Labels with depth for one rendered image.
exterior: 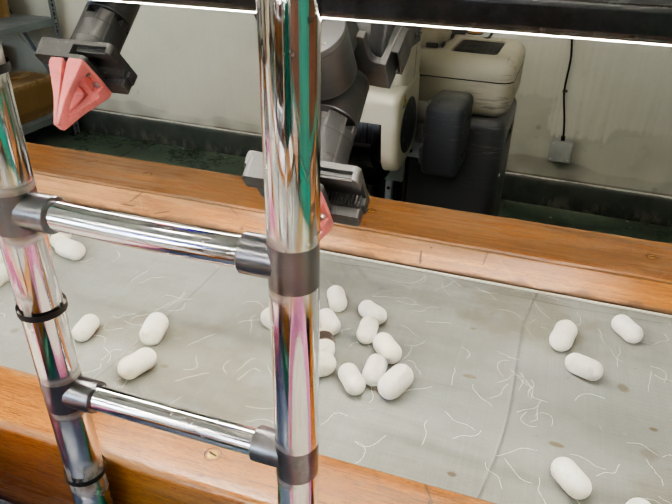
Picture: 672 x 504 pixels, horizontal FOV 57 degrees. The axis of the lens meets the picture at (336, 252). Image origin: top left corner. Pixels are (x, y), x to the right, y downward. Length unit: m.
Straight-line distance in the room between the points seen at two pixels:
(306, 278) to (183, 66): 2.81
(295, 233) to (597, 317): 0.46
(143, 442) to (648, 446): 0.37
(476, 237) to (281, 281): 0.47
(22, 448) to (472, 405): 0.34
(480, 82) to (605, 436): 0.95
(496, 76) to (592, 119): 1.25
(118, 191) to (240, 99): 2.12
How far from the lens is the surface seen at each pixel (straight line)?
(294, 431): 0.32
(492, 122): 1.39
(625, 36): 0.34
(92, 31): 0.83
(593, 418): 0.55
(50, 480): 0.53
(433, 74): 1.38
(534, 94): 2.55
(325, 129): 0.54
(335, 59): 0.51
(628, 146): 2.61
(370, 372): 0.53
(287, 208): 0.25
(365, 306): 0.60
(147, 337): 0.58
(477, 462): 0.49
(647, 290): 0.71
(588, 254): 0.73
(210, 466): 0.45
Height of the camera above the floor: 1.10
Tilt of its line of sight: 30 degrees down
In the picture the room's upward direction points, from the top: 1 degrees clockwise
